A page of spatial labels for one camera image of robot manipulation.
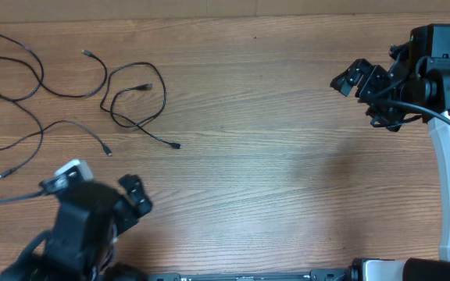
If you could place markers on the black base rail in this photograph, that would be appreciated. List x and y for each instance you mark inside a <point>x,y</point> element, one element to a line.
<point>244,277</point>

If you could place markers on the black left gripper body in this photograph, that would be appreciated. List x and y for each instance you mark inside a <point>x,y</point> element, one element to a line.
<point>126,215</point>

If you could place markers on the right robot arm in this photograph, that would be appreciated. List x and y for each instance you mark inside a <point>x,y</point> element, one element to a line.
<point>416,87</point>

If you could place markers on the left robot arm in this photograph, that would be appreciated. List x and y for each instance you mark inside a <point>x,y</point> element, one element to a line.
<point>80,245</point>

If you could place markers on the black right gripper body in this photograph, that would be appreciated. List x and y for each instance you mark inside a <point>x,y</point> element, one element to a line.
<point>388,87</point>

